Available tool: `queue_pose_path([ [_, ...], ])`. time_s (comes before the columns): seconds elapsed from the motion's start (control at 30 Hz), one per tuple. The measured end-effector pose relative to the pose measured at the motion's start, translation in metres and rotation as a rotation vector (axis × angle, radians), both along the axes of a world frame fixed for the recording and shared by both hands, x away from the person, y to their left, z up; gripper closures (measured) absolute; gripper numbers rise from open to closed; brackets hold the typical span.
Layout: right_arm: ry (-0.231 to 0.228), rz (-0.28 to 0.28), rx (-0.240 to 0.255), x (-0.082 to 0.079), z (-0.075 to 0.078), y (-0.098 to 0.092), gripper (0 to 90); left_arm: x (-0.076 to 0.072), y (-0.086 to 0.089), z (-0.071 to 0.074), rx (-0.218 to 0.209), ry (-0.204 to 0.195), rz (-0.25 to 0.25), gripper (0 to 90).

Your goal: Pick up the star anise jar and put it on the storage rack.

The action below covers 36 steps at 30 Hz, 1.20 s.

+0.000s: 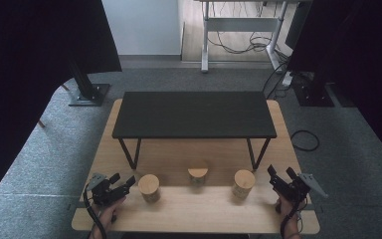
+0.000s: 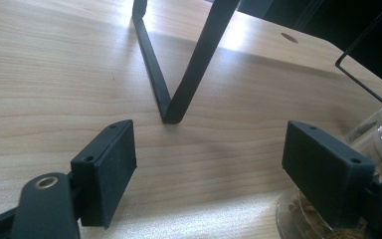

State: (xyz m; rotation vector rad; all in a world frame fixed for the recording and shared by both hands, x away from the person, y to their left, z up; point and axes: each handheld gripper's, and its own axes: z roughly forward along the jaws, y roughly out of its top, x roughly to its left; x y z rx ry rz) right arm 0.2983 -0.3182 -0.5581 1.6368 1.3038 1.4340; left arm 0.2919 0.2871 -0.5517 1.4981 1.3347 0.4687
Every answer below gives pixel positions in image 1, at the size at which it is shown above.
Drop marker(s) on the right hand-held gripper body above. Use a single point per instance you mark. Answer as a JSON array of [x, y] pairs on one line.
[[295, 191]]

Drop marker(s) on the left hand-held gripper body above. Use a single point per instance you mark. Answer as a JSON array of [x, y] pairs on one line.
[[104, 194]]

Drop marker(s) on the wooden cylinder cup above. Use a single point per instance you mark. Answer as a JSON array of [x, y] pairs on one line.
[[243, 184]]

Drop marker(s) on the black raised shelf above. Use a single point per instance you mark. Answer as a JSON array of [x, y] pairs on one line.
[[195, 114]]

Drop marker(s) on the person's right hand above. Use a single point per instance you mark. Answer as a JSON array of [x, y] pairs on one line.
[[285, 208]]

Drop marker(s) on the person's left hand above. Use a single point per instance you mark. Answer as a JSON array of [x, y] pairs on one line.
[[106, 215]]

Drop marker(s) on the grey tape strip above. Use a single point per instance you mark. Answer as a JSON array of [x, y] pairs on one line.
[[310, 207], [83, 204]]

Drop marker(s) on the white power strip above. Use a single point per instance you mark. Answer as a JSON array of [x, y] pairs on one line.
[[287, 79]]

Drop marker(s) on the black curtain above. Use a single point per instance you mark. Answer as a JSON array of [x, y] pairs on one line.
[[361, 66], [30, 83]]

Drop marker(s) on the black stand with base plate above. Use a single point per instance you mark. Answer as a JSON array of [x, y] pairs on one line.
[[88, 93], [313, 94]]

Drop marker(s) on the grey desk frame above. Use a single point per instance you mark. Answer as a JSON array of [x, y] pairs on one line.
[[242, 25]]

